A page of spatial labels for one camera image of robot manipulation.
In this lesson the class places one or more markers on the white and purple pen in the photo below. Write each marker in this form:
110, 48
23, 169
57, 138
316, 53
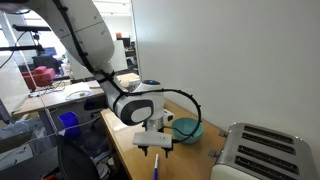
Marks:
156, 166

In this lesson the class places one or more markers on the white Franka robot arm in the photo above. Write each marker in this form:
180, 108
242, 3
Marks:
86, 33

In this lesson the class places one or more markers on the teal bowl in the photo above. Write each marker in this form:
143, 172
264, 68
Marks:
184, 124

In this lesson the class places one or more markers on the black mesh office chair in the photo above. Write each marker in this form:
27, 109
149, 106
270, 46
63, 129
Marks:
76, 163

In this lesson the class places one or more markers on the blue plastic bin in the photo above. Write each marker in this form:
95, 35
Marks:
69, 123

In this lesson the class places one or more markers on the chrome four-slot toaster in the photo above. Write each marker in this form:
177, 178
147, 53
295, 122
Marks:
266, 150

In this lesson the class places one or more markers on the light wood office desk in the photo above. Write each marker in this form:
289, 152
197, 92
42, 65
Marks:
50, 99

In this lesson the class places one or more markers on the red sofa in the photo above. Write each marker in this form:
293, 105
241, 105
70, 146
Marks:
40, 77

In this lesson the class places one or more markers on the small dark office chair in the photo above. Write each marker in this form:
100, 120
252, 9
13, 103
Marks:
46, 63

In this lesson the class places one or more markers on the clear plastic bag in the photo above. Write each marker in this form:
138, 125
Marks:
15, 128

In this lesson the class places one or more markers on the blue-screen computer monitor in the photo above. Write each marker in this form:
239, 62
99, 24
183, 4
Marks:
50, 51

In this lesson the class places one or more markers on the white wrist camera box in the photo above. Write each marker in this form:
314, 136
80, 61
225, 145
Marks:
151, 139

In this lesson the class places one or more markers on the black camera stand boom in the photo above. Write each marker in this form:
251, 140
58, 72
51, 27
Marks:
31, 28
23, 48

